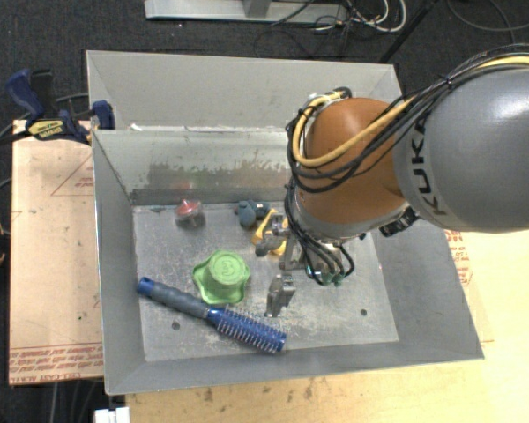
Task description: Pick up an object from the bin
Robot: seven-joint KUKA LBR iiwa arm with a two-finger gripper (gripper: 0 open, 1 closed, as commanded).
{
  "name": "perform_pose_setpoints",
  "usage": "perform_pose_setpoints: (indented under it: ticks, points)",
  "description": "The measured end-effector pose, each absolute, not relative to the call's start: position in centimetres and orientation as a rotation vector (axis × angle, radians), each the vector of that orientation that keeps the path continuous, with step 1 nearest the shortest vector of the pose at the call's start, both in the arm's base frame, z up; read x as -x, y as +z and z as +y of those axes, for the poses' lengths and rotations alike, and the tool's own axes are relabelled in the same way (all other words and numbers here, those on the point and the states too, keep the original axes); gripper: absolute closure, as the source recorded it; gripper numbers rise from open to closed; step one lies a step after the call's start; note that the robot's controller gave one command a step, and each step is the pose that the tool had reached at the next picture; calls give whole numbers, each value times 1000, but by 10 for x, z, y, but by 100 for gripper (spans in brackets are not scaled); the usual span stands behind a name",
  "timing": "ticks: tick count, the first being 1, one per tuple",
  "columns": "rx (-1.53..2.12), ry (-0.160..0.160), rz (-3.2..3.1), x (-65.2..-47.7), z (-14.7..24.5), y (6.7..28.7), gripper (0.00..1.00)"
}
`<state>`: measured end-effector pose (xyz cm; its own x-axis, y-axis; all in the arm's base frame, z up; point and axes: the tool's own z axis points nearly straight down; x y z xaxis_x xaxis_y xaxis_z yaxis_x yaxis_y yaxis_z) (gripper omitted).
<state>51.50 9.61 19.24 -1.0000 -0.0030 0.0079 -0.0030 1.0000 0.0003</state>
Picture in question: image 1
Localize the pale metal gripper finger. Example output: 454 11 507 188
264 274 298 318
255 214 293 257

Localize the yellow toy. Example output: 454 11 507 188
251 208 290 256

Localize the dark teal toy animal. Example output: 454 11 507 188
234 199 272 230

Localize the green flower-shaped cup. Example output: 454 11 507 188
191 249 251 306

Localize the blue and grey hairbrush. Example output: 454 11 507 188
136 276 287 354

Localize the red and grey spinning top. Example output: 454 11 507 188
175 198 206 229

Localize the grey metal bin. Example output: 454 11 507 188
86 49 485 397

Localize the brown cardboard board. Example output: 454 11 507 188
8 119 497 387

